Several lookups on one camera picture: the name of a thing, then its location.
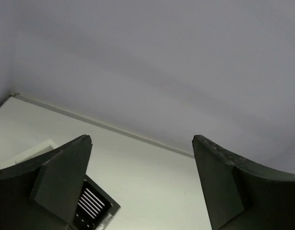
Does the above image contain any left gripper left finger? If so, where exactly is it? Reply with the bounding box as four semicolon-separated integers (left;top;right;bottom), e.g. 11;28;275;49
0;135;92;230

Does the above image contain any black slotted organizer box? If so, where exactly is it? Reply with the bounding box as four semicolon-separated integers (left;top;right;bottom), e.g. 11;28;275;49
68;176;121;230

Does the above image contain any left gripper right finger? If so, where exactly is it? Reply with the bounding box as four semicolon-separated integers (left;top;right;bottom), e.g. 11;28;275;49
192;135;295;230

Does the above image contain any white slotted organizer box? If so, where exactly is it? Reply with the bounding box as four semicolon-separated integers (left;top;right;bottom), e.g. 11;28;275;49
12;139;58;164

